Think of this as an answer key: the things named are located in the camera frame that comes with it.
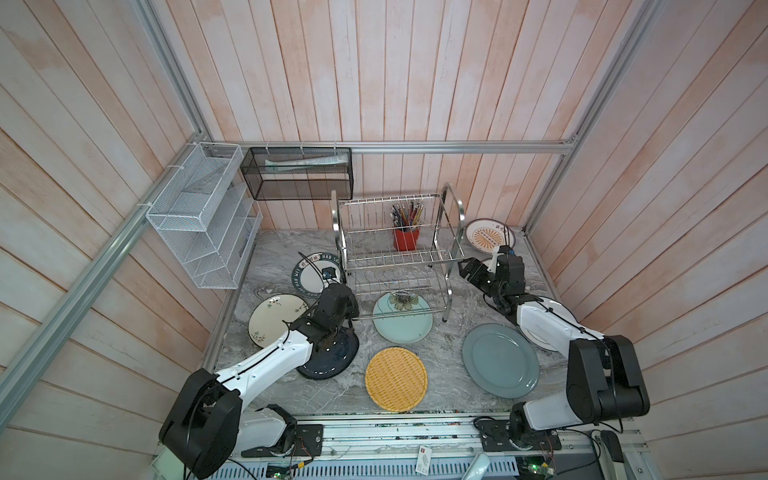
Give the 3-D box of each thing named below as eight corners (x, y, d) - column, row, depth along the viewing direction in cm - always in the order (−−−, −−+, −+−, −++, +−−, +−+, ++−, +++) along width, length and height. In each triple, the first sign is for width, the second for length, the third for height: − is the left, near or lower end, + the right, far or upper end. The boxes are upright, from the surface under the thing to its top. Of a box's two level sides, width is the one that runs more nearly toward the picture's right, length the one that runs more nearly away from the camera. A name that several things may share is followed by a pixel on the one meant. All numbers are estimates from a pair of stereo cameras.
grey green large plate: (471, 398, 82) (474, 396, 80) (458, 326, 96) (460, 323, 94) (546, 398, 82) (550, 396, 80) (522, 326, 96) (525, 323, 94)
